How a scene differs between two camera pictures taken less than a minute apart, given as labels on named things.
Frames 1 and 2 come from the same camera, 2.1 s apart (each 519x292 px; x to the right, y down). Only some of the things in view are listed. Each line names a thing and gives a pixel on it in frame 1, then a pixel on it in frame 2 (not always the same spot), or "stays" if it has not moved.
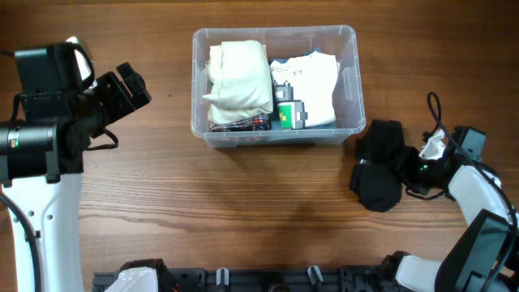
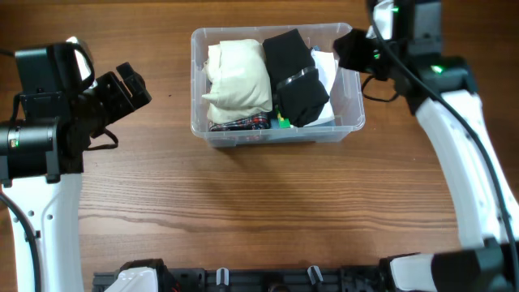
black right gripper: x=409 y=156 to x=348 y=47
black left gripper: x=122 y=100 stays
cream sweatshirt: x=240 y=82 stays
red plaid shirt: x=255 y=123 stays
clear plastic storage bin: x=276 y=85 stays
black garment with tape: x=376 y=178 to x=302 y=97
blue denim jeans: x=274 y=124 to x=287 y=54
